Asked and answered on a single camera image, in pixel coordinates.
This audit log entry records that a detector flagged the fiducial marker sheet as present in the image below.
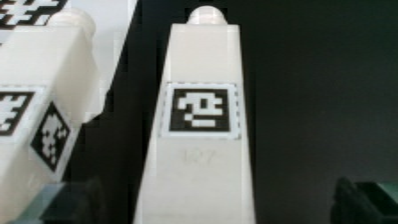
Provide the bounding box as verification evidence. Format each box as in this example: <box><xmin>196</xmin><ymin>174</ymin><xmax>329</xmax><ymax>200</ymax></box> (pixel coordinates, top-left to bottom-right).
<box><xmin>0</xmin><ymin>0</ymin><xmax>141</xmax><ymax>121</ymax></box>

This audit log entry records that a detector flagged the white desk leg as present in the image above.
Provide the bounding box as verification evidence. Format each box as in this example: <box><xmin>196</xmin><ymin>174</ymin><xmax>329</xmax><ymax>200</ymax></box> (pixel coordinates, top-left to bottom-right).
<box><xmin>132</xmin><ymin>6</ymin><xmax>256</xmax><ymax>224</ymax></box>
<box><xmin>0</xmin><ymin>8</ymin><xmax>100</xmax><ymax>224</ymax></box>

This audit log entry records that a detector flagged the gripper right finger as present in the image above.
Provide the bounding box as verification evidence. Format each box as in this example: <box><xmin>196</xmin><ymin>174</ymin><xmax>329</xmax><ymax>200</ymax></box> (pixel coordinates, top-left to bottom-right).
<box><xmin>331</xmin><ymin>178</ymin><xmax>398</xmax><ymax>224</ymax></box>

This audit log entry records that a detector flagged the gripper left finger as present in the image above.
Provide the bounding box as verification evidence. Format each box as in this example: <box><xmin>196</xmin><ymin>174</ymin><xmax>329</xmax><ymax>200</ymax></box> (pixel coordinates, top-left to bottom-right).
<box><xmin>38</xmin><ymin>176</ymin><xmax>121</xmax><ymax>224</ymax></box>

